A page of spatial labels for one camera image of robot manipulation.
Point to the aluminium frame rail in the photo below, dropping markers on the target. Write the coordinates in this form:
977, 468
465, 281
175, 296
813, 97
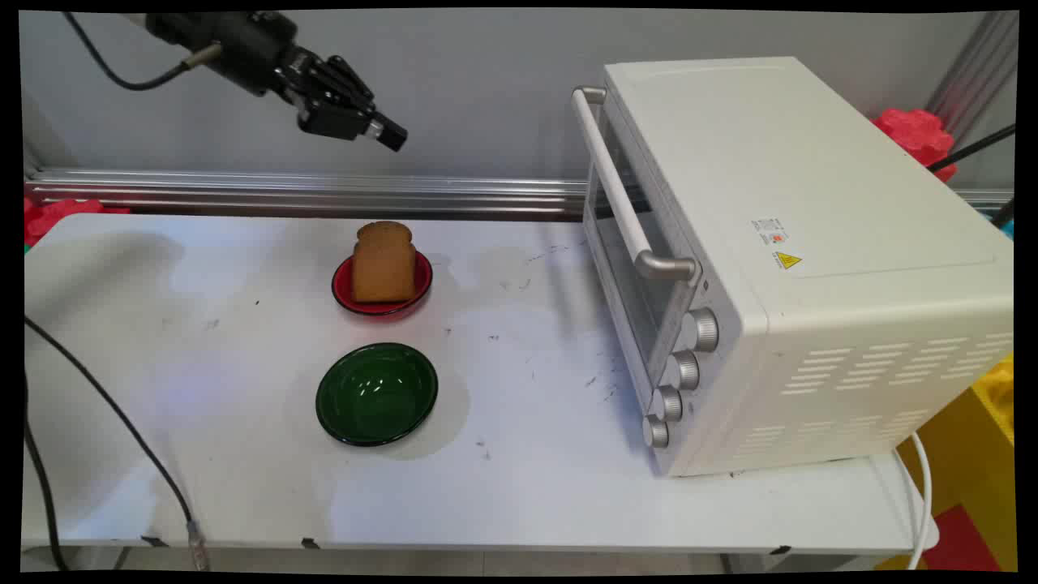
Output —
308, 191

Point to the thin black rod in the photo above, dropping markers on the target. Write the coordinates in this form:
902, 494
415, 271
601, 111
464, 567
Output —
973, 148

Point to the brown toast bread slice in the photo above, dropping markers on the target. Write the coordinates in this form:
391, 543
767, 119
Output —
383, 264

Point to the white oven label sticker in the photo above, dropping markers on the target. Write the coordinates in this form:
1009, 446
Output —
769, 230

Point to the aluminium frame post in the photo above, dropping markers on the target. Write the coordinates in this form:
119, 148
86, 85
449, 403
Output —
977, 69

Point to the red bowl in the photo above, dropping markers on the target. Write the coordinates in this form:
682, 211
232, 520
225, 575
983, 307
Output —
345, 290

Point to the yellow floor mat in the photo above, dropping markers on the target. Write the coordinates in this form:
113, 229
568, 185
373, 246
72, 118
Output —
965, 462

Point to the red foam block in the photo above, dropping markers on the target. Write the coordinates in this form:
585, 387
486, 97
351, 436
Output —
916, 134
53, 217

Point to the red floor mat tile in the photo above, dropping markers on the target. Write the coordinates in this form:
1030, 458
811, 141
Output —
965, 542

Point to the yellow warning triangle sticker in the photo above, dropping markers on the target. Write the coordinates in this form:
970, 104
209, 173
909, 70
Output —
787, 260

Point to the green bowl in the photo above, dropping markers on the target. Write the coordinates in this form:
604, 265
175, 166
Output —
376, 395

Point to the black table edge clip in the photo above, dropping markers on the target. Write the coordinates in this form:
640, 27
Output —
152, 541
310, 543
778, 551

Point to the silver oven knob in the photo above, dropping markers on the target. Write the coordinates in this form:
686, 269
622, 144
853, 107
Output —
669, 403
656, 431
702, 329
685, 370

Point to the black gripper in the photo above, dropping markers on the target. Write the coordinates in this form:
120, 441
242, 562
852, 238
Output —
251, 49

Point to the white toaster oven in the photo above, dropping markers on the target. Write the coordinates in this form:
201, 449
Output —
811, 203

